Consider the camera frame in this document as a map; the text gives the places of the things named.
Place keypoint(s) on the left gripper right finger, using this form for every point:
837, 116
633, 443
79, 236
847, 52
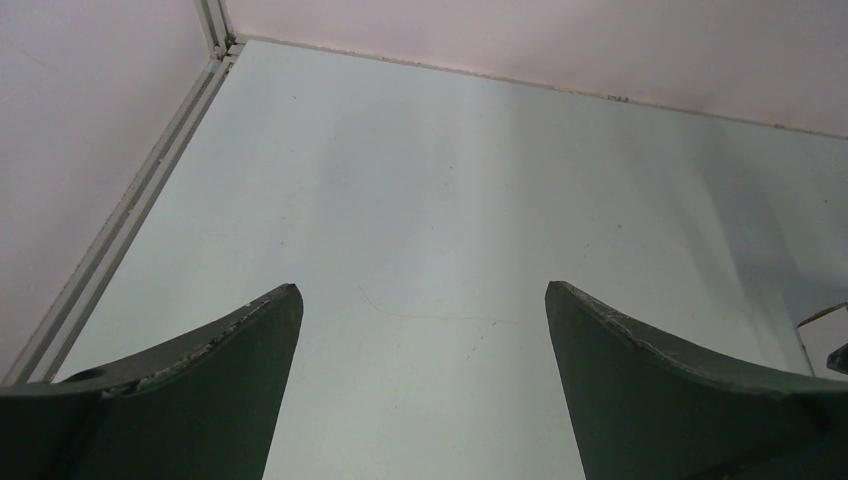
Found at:
646, 404

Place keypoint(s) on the white box with black tray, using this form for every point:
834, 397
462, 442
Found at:
824, 339

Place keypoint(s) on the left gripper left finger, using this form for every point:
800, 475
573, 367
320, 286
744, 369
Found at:
203, 405

